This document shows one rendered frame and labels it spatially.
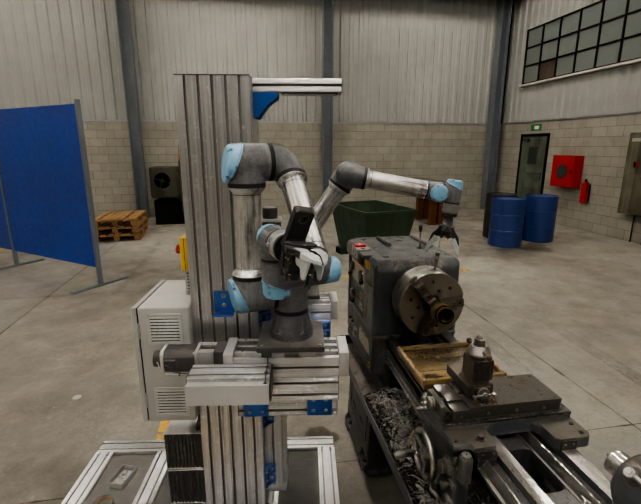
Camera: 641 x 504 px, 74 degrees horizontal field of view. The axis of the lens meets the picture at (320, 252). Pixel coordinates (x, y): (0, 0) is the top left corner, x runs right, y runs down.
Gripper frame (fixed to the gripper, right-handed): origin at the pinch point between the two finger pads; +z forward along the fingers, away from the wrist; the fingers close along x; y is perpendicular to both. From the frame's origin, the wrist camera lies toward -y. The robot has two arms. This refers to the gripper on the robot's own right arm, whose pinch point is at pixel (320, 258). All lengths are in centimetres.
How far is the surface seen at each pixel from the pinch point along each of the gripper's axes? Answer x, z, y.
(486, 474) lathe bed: -66, -5, 66
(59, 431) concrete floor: 71, -213, 169
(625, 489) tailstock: -63, 31, 41
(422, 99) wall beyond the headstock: -688, -953, -245
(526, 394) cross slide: -92, -17, 49
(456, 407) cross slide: -66, -21, 53
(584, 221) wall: -881, -548, 18
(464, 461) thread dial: -60, -9, 63
